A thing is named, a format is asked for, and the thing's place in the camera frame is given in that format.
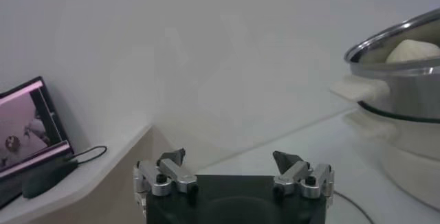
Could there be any round glass pot lid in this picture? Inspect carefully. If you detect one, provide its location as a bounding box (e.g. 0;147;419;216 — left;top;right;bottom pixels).
326;190;376;224

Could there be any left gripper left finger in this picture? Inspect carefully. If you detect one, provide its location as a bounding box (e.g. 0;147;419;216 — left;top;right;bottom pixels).
133;148;200;198

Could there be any black computer mouse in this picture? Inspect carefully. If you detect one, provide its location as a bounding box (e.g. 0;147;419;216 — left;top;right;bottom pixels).
22;159;80;199

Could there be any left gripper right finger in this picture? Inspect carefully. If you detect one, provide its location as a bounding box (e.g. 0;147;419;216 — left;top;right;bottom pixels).
272;150;336;200

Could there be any thin black mouse cable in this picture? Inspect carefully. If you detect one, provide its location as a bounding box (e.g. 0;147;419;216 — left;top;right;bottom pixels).
70;145;109;165

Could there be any white side table with mouse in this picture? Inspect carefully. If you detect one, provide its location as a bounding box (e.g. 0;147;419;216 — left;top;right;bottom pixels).
0;124;154;224

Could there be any white steamed baozi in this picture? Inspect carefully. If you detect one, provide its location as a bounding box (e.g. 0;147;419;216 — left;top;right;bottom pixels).
386;38;440;65

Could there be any white electric cooker pot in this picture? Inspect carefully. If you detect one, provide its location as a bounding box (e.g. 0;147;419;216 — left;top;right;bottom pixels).
343;108;440;212

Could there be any black laptop beside mouse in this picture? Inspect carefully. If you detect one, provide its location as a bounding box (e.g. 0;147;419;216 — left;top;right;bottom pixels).
0;76;75;209

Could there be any stainless steel steamer basket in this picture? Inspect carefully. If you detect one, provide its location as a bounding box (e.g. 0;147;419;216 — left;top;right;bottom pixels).
329;8;440;123

